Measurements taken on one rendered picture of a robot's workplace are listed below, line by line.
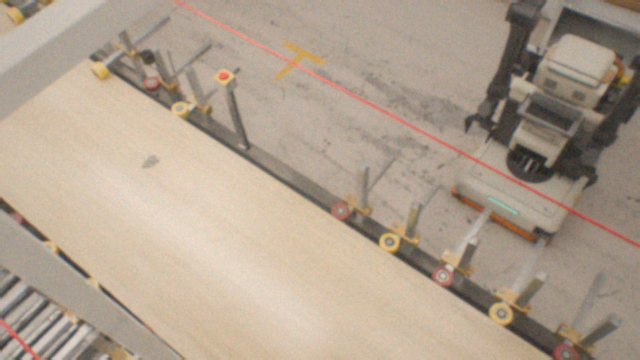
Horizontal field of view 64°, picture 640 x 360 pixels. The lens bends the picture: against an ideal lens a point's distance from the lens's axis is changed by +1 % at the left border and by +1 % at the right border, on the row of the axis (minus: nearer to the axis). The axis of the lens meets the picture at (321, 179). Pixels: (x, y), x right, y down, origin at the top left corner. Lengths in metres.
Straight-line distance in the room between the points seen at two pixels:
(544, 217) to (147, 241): 2.07
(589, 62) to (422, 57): 1.99
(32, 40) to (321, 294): 1.60
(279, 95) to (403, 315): 2.24
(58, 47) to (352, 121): 3.08
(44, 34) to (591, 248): 3.14
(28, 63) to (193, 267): 1.63
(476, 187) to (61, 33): 2.68
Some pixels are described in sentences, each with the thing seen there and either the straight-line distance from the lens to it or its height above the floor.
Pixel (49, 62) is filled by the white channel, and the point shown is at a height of 2.44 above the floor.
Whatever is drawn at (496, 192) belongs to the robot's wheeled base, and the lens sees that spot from 3.08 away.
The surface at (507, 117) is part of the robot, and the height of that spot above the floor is 0.55.
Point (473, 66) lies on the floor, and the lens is 4.07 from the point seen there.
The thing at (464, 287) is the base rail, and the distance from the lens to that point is 2.32.
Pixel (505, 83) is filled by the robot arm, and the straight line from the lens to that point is 2.20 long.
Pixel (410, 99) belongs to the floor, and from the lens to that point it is 3.78.
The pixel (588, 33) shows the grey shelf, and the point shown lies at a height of 0.14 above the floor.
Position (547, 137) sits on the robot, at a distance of 2.66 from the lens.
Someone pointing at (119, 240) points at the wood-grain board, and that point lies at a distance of 2.35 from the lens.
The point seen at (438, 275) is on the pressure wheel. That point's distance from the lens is 2.10.
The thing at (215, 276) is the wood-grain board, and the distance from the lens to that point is 2.14.
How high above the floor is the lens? 2.83
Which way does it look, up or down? 58 degrees down
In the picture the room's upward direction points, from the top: 6 degrees counter-clockwise
